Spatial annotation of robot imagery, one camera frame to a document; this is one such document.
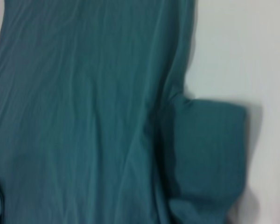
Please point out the teal blue t-shirt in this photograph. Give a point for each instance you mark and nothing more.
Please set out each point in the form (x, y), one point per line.
(95, 116)

